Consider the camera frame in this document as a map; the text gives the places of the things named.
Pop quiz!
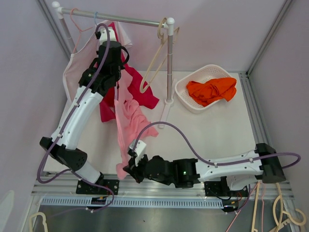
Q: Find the beige plastic hanger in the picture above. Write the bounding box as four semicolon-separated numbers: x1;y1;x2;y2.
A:
139;17;180;93

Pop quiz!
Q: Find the pink t shirt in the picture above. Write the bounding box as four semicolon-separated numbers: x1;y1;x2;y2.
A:
114;70;150;180

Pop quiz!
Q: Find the orange t shirt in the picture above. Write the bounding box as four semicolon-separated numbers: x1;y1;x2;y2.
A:
186;77;237;107

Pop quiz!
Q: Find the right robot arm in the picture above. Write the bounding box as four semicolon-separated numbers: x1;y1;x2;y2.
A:
123;141;286;196

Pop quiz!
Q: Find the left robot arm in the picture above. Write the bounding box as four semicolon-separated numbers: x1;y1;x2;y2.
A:
37;41;126;195

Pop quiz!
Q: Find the magenta t shirt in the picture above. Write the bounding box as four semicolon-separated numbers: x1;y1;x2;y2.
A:
99;20;159;123

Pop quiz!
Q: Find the beige hanger bottom left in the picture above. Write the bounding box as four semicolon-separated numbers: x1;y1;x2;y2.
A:
28;212;49;232

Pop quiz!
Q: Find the pale pink tank top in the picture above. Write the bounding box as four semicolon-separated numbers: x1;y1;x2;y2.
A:
63;20;132;104

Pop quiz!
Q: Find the white rack base foot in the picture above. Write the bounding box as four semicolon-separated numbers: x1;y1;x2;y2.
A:
158;99;174;129

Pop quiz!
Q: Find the silver rack upright pole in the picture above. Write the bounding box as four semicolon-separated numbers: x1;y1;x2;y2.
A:
166;17;175;104

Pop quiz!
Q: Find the white perforated plastic basket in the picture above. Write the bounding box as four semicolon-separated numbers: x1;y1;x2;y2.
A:
175;64;232;114

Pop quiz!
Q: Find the beige hangers pile right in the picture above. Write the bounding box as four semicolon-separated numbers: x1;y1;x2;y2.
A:
250;182;307;232

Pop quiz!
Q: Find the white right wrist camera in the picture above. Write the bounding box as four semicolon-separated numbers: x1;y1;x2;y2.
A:
127;139;146;166

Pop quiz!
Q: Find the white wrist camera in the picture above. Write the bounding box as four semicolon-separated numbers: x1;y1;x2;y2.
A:
127;139;146;166
95;27;117;45

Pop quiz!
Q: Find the white slotted cable duct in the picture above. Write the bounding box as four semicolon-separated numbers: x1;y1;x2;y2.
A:
41;196;224;209

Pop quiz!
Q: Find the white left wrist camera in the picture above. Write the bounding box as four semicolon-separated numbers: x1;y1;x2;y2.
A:
95;27;117;45

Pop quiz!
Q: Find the pink wire hanger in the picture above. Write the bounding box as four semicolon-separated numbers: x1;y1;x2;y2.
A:
70;8;93;54

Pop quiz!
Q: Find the silver clothes rack rail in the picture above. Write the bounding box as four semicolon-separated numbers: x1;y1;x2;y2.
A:
59;7;160;27

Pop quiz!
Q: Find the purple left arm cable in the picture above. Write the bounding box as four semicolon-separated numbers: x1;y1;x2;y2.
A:
36;23;115;213

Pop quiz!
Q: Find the aluminium mounting rail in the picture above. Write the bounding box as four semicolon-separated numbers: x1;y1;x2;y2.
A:
30;172;294;199

